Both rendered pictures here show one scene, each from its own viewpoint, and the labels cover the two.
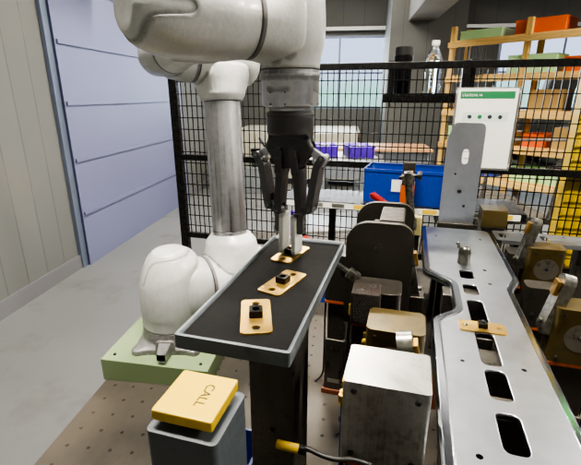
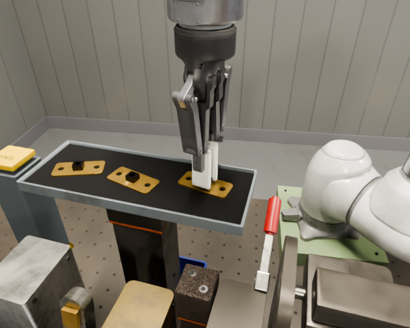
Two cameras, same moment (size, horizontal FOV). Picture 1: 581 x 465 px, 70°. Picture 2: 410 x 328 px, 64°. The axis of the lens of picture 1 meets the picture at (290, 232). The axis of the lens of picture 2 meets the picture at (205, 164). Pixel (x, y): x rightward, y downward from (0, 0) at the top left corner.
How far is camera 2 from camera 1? 80 cm
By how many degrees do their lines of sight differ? 80
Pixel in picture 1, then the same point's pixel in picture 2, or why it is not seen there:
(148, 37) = not seen: outside the picture
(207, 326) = (77, 151)
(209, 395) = (4, 159)
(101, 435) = not seen: hidden behind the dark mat
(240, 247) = (398, 196)
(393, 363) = (28, 271)
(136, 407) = (250, 222)
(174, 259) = (330, 156)
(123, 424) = not seen: hidden behind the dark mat
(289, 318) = (68, 184)
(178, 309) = (311, 196)
